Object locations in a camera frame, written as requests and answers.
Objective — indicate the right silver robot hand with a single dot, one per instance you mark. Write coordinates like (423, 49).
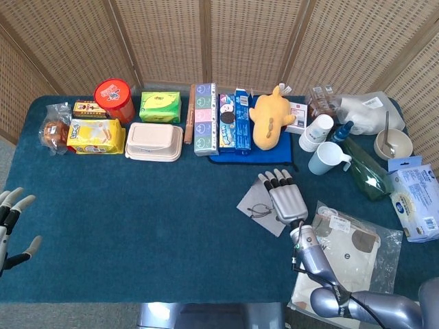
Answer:
(288, 202)

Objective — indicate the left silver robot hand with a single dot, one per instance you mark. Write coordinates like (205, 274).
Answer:
(10, 214)

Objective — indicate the thin-framed eyeglasses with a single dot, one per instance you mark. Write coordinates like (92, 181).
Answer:
(262, 209)

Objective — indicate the blue cardboard glasses case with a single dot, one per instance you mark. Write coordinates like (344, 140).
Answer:
(250, 195)

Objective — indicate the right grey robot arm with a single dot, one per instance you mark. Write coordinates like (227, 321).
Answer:
(315, 260)

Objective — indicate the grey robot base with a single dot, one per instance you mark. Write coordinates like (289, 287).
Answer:
(205, 317)

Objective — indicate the blue cloth mat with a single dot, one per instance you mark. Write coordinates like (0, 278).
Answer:
(267, 156)

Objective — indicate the light blue plastic mug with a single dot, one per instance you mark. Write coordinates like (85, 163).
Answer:
(326, 159)

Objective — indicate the stack of paper cups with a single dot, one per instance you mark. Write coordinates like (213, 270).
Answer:
(315, 133)

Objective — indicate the green glass bottle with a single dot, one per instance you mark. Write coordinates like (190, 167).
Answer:
(367, 171)

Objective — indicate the clear bag with canvas tote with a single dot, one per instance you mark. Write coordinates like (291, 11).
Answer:
(356, 253)

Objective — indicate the small white box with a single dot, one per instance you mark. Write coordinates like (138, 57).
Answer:
(297, 116)

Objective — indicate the yellow plush toy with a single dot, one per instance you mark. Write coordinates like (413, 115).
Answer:
(269, 116)

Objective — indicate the tall blue carton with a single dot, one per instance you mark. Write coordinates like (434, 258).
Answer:
(243, 127)

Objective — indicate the bread in clear bag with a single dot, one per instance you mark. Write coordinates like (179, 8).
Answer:
(55, 132)

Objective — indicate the blue cookie box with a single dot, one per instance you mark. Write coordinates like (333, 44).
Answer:
(227, 130)

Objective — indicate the clear pack of brown snacks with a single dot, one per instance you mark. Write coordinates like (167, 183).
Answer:
(319, 103)

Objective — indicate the pastel tissue multipack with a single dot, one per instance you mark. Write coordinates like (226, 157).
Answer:
(205, 120)

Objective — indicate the yellow biscuit packet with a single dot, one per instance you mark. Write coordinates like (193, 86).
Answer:
(96, 135)

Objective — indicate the white plastic bag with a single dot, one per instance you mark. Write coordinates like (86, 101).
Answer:
(363, 109)

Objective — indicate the metal spoon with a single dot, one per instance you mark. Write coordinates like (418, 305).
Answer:
(387, 130)

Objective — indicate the white blue wipes pack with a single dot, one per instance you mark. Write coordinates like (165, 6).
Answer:
(415, 202)

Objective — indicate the teal felt table cover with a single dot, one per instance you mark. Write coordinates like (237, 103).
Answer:
(137, 212)

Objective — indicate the beige bowl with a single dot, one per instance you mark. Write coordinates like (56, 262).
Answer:
(401, 144)

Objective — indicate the wooden rolling pin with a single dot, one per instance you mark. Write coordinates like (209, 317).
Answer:
(189, 120)

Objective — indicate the small red yellow box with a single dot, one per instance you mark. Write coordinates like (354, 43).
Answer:
(87, 109)

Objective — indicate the beige plastic lunch box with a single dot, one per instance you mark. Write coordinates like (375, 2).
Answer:
(152, 140)

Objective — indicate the orange tub with red lid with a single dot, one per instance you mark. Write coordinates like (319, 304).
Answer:
(112, 92)

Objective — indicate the green tissue pack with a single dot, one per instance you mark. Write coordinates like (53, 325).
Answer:
(159, 106)

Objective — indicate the woven rattan folding screen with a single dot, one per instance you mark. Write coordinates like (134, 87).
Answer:
(171, 41)

